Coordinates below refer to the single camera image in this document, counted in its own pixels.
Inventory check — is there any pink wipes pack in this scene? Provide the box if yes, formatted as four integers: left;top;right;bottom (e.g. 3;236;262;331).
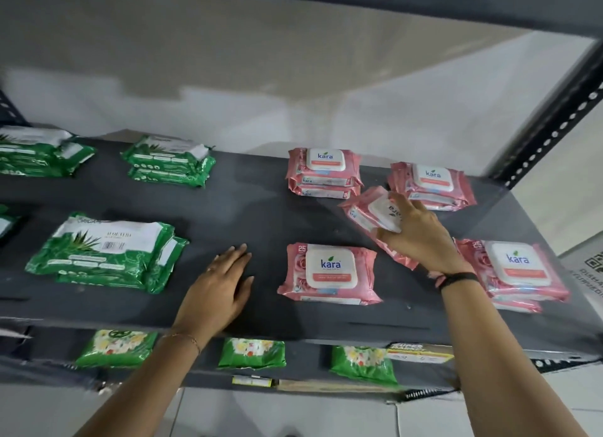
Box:
339;186;420;271

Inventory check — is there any person's left forearm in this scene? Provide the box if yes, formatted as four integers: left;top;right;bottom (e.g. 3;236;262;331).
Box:
75;326;222;437

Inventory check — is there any group of pink wet wipes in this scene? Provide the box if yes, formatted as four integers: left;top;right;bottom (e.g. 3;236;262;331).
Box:
276;148;571;314

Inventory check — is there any cardboard box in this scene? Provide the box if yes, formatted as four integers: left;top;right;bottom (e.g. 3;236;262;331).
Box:
558;243;603;315

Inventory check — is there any person's right hand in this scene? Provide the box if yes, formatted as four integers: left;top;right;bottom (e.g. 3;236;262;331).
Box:
376;192;474;278

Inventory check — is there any green wipes pack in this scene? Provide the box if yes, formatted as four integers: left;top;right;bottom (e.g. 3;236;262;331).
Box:
26;212;175;282

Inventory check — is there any white and yellow box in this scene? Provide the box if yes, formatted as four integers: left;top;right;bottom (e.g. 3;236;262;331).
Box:
386;342;455;365

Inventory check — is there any grey metal shelf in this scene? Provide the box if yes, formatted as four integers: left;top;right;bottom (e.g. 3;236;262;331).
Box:
0;0;603;404

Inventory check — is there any person's right forearm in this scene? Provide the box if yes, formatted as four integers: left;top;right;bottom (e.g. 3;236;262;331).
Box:
440;279;587;437

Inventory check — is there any group of green wet wipes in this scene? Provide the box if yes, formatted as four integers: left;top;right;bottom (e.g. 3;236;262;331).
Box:
0;126;217;295

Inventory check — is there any thin gold bracelet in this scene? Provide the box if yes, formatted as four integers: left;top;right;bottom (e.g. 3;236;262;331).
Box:
160;332;202;355

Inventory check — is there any green detergent packet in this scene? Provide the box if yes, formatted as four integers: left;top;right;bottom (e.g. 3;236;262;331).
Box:
217;337;287;370
329;346;399;387
75;329;159;369

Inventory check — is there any yellow price label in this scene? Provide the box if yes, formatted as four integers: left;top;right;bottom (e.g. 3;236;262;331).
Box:
231;375;274;388

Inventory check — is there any black wristband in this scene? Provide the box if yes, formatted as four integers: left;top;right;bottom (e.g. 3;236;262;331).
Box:
427;271;479;289

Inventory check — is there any person's left hand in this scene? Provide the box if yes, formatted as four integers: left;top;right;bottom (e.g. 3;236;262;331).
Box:
171;244;255;340

